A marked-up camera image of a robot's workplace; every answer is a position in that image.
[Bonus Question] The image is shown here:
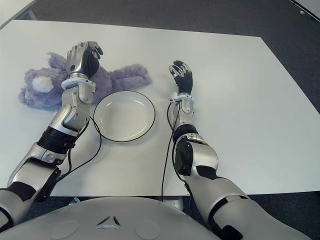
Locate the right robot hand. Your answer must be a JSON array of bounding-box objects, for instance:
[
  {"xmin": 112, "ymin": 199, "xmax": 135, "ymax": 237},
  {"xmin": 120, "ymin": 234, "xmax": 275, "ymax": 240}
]
[{"xmin": 168, "ymin": 59, "xmax": 194, "ymax": 96}]

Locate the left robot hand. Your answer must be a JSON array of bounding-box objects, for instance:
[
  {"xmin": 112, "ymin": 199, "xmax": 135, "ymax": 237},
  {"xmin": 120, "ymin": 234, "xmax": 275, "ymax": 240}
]
[{"xmin": 66, "ymin": 40, "xmax": 104, "ymax": 77}]

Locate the purple plush doll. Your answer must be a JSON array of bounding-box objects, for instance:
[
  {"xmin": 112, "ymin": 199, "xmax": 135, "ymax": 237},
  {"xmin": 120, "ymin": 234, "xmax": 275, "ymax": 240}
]
[{"xmin": 18, "ymin": 51, "xmax": 154, "ymax": 110}]

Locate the white plate black rim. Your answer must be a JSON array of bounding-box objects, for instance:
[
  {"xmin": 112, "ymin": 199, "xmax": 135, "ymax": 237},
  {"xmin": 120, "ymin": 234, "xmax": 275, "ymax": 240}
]
[{"xmin": 93, "ymin": 90, "xmax": 157, "ymax": 144}]

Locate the silver table leg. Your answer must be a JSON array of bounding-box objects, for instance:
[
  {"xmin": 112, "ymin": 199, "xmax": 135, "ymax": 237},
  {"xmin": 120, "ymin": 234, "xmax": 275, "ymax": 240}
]
[{"xmin": 162, "ymin": 196, "xmax": 186, "ymax": 210}]

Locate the silver robot torso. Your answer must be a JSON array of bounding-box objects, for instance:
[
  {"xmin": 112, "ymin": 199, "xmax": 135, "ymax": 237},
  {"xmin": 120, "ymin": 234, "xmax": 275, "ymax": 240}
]
[{"xmin": 0, "ymin": 196, "xmax": 224, "ymax": 240}]

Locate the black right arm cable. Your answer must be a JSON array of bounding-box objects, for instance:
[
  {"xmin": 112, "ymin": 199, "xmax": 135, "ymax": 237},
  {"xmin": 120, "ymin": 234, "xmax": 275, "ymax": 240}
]
[{"xmin": 161, "ymin": 101, "xmax": 181, "ymax": 201}]

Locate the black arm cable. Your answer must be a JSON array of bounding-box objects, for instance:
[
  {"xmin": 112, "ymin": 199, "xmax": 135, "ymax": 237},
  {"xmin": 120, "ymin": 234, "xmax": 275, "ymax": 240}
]
[
  {"xmin": 58, "ymin": 116, "xmax": 102, "ymax": 181},
  {"xmin": 161, "ymin": 101, "xmax": 181, "ymax": 201}
]

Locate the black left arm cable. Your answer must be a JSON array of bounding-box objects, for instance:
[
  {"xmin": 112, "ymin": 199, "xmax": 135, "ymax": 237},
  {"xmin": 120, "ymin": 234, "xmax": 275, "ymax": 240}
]
[{"xmin": 58, "ymin": 116, "xmax": 102, "ymax": 181}]

